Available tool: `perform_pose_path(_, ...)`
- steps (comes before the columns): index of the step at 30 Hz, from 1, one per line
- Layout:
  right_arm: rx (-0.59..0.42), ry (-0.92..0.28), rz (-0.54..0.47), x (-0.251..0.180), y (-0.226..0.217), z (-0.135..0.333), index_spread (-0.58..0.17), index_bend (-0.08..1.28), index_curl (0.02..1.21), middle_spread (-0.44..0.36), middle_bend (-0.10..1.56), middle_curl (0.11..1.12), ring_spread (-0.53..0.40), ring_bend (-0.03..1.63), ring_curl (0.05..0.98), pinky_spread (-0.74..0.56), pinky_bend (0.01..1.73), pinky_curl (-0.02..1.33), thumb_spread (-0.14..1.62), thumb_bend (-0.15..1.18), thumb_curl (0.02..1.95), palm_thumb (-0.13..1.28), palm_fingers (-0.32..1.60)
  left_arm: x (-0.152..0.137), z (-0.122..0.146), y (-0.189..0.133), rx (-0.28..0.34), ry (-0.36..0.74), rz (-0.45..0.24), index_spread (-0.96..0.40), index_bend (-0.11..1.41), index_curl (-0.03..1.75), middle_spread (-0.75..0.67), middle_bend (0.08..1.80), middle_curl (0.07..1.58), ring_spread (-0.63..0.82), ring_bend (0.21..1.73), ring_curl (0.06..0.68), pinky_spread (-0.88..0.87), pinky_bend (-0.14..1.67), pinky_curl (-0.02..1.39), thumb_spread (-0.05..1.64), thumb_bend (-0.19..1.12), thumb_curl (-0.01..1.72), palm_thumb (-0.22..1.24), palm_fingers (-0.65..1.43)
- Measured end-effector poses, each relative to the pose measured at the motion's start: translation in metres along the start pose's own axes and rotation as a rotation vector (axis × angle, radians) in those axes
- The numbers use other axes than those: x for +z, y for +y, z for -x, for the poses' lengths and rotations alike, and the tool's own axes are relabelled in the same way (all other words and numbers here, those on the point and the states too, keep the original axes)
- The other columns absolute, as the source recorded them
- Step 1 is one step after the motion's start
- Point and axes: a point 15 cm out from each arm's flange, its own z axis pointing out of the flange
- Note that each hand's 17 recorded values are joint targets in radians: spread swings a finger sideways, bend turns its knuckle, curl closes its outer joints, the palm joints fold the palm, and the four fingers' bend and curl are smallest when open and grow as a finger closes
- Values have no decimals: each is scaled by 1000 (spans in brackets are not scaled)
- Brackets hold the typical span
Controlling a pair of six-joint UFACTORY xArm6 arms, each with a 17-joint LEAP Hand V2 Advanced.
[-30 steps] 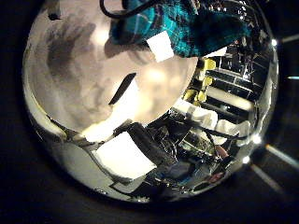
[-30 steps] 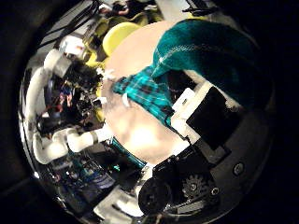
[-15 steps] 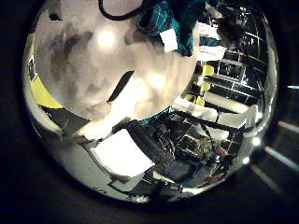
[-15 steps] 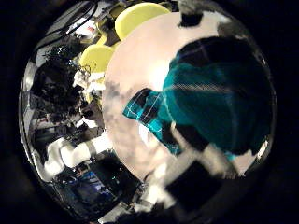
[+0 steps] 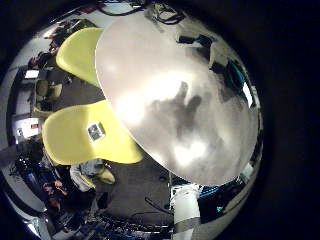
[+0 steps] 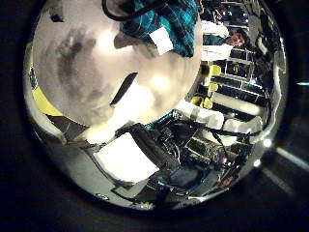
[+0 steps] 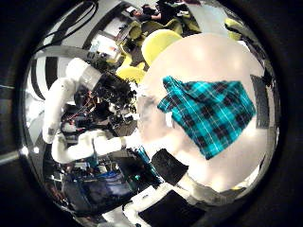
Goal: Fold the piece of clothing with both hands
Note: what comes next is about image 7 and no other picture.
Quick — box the teal plaid shirt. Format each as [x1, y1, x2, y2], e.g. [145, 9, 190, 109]
[156, 75, 258, 161]

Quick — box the bright display screen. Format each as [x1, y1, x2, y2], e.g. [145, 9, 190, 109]
[89, 33, 123, 61]

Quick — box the plain yellow chair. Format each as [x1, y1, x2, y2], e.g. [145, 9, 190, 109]
[140, 28, 184, 67]

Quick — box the seated person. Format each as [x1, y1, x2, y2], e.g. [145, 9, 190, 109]
[130, 4, 163, 23]

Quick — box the grey tape strip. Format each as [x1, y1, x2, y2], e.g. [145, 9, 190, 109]
[250, 74, 271, 130]

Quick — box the thick black cable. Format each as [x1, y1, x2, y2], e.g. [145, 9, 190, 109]
[33, 0, 99, 53]

